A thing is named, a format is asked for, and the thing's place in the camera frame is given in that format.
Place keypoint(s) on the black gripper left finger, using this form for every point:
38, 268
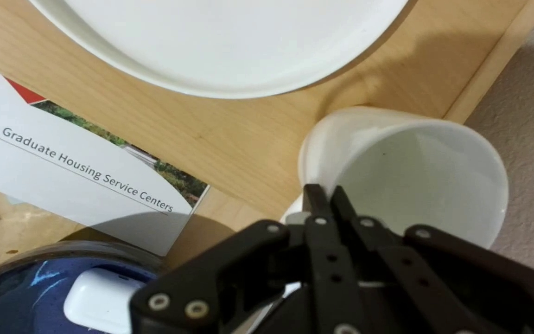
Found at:
302, 270

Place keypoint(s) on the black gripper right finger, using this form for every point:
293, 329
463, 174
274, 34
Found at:
443, 283

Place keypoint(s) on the white mug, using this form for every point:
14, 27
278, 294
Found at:
406, 170

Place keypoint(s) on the wooden tray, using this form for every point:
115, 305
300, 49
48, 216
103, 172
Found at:
437, 62

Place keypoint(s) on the dark blue round object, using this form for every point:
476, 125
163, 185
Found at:
72, 289

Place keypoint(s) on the white plate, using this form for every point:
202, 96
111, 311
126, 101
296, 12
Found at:
226, 49

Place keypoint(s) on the white brochure with red logo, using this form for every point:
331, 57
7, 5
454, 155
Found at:
66, 166

